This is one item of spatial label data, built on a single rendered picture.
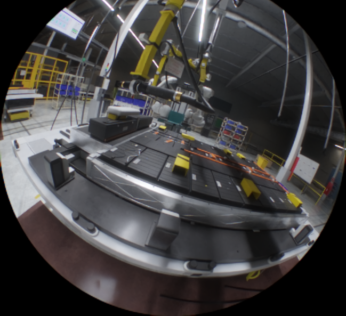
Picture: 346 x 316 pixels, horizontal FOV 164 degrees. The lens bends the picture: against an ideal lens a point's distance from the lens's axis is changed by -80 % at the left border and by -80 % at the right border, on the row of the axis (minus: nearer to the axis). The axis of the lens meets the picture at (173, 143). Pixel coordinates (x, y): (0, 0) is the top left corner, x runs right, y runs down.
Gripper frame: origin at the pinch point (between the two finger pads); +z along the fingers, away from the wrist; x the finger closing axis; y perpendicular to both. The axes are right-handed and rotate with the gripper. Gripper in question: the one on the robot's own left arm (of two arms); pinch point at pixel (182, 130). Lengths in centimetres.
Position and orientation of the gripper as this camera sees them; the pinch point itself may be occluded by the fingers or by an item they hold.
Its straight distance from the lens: 207.1
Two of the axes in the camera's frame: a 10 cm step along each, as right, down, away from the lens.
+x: 9.5, 2.9, 1.3
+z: -3.1, 9.1, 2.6
